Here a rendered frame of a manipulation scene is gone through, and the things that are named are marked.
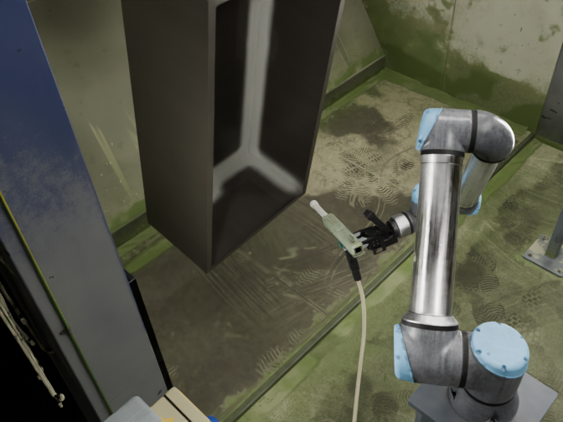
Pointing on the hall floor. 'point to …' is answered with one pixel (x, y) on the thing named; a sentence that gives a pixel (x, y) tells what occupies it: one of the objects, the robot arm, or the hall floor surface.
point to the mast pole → (555, 238)
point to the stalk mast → (134, 412)
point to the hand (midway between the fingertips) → (344, 244)
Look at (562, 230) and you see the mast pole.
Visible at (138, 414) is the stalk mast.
